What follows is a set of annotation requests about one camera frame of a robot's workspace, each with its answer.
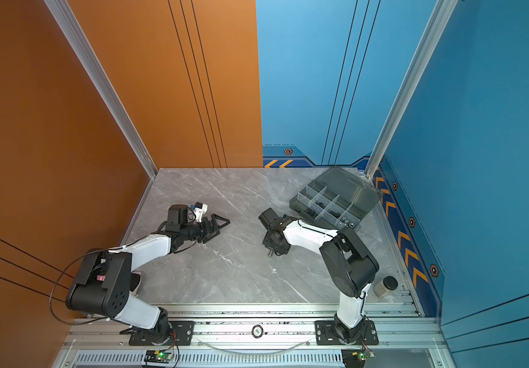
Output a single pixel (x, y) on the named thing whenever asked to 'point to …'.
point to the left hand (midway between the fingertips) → (225, 225)
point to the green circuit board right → (356, 358)
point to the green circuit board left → (158, 356)
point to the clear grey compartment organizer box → (337, 198)
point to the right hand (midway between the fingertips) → (267, 246)
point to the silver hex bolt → (271, 253)
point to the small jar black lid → (385, 286)
